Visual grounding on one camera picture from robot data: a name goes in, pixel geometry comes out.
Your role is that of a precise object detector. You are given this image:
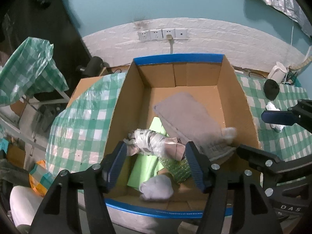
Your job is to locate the green bubble wrap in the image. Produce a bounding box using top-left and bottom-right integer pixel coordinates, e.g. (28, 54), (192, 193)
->
(159, 158), (191, 184)

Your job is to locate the green fleece cloth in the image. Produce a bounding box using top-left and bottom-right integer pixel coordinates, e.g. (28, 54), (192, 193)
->
(127, 117), (168, 190)

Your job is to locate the plastic bundle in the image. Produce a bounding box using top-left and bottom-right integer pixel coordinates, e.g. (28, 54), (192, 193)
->
(123, 129), (185, 161)

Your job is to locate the grey towel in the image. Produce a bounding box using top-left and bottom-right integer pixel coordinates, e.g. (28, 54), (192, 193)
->
(153, 92), (237, 162)

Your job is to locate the grey sock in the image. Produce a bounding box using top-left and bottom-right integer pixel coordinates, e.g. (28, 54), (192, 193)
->
(139, 174), (174, 201)

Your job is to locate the white blue crumpled cloth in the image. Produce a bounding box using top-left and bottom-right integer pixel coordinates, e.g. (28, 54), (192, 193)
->
(265, 100), (286, 133)

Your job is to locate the black knit hat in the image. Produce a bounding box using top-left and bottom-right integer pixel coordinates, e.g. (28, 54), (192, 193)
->
(263, 79), (280, 101)

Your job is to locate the white electric kettle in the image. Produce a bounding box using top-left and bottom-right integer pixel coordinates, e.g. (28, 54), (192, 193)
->
(267, 62), (287, 83)

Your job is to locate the blue cardboard box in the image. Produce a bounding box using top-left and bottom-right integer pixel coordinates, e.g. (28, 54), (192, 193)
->
(66, 53), (261, 219)

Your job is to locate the striped hose pipe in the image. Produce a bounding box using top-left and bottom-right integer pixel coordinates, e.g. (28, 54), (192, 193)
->
(289, 55), (312, 71)

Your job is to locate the socket power cable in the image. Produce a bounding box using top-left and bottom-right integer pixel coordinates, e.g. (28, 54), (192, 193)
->
(166, 34), (175, 55)

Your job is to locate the white wall socket strip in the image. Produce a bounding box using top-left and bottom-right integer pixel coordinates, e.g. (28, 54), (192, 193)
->
(137, 28), (188, 42)

